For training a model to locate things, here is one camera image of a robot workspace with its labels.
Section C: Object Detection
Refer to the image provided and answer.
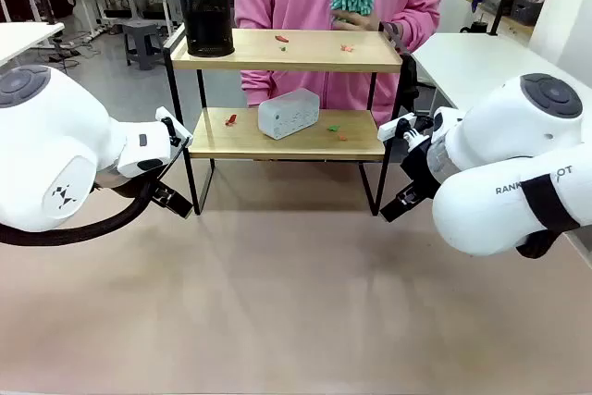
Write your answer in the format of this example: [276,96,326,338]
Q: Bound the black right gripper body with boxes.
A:
[400,135,441,205]

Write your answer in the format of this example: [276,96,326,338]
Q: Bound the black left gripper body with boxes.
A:
[142,134,194,193]

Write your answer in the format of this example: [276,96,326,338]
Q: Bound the white rectangular box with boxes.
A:
[256,87,322,142]

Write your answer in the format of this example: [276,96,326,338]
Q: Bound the black mesh bin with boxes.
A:
[176,0,235,58]

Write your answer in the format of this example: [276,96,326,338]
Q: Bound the person's left forearm pink sleeve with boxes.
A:
[396,0,444,47]

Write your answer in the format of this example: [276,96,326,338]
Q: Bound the person's left hand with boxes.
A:
[380,19,405,47]

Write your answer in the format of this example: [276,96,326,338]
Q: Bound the person's right hand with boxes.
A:
[332,7,372,31]

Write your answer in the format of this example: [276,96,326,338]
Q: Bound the large white side table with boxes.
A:
[410,31,592,114]

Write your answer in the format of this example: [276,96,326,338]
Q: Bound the grey plastic stool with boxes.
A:
[121,19,164,71]

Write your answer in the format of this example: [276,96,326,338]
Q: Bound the grey storage crate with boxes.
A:
[510,0,546,27]

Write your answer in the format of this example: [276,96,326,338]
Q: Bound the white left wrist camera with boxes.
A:
[154,106,193,147]

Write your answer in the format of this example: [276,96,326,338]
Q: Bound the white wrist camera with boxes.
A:
[154,106,193,147]
[376,112,416,142]

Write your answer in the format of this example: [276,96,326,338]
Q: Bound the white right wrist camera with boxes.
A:
[376,112,416,142]

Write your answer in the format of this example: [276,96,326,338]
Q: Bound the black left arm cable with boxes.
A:
[0,178,154,248]

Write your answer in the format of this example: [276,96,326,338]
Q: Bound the black strap on right arm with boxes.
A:
[519,174,582,235]

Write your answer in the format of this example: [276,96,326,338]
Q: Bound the black floor cable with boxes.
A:
[45,31,101,73]

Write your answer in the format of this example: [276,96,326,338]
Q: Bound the two-tier wooden black-frame shelf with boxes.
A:
[162,22,420,218]

